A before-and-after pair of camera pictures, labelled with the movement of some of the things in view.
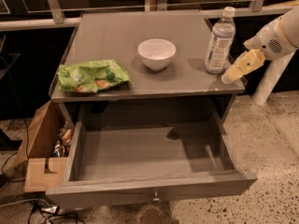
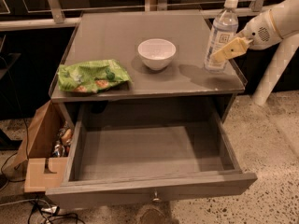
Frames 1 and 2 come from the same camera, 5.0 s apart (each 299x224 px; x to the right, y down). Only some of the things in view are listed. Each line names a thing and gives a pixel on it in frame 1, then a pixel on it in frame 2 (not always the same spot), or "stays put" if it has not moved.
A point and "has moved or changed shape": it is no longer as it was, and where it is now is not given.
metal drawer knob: [156, 199] stays put
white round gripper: [270, 41] -> [259, 32]
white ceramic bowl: [156, 53] stays put
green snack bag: [92, 76] stays put
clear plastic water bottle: [220, 42] has moved or changed shape
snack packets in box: [62, 148] stays put
